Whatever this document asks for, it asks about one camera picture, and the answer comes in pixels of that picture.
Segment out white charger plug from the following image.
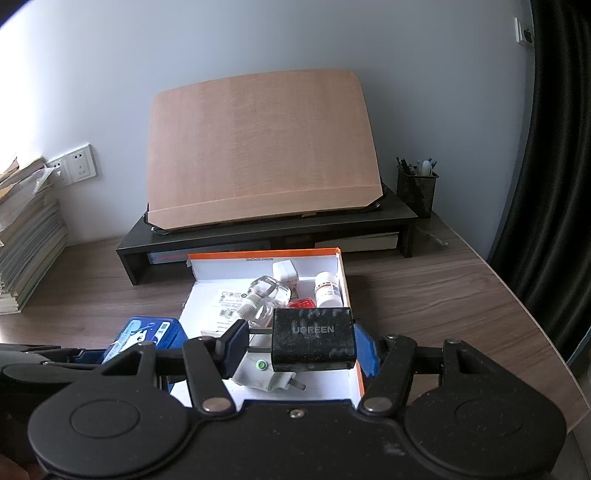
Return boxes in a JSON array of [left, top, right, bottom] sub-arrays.
[[272, 260, 300, 285]]

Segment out orange cardboard box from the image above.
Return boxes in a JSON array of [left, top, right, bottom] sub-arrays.
[[177, 247, 368, 409]]

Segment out black desk riser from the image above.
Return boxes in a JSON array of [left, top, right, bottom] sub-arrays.
[[115, 184, 419, 286]]

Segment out white book red print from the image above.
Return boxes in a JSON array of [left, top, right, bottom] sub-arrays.
[[147, 251, 191, 265]]

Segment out white pill bottle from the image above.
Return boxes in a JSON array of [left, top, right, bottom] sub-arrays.
[[313, 272, 344, 309]]

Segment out black charger plug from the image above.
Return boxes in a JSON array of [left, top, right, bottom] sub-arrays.
[[249, 307, 358, 373]]

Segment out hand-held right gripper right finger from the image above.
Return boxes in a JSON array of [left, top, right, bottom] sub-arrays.
[[353, 323, 509, 414]]

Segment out black curtain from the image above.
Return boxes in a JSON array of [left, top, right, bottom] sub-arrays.
[[486, 0, 591, 371]]

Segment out wooden tilted board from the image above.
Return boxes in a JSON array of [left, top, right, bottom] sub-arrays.
[[145, 69, 384, 232]]

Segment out white wall switch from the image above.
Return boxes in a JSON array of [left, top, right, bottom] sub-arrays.
[[514, 17, 536, 46]]

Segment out blue tissue pack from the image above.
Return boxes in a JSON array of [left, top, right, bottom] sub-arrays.
[[101, 316, 188, 393]]

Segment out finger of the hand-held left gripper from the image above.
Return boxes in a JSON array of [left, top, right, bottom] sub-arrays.
[[0, 343, 110, 367], [0, 364, 105, 385]]

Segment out clear bottle white cap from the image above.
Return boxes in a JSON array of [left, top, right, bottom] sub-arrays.
[[237, 275, 293, 326]]

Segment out white wall socket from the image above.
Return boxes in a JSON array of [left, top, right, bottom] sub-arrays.
[[45, 155, 73, 186], [68, 143, 99, 184]]

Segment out black mesh pen holder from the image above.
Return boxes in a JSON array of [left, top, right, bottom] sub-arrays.
[[396, 156, 440, 219]]

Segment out white heater with green button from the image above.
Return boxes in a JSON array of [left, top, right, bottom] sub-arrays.
[[232, 355, 307, 394]]

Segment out white barcode box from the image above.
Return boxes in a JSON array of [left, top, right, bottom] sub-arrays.
[[200, 288, 253, 338]]

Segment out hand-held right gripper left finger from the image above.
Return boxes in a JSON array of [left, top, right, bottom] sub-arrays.
[[69, 319, 250, 413]]

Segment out stack of books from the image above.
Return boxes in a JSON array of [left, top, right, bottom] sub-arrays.
[[0, 154, 69, 315]]

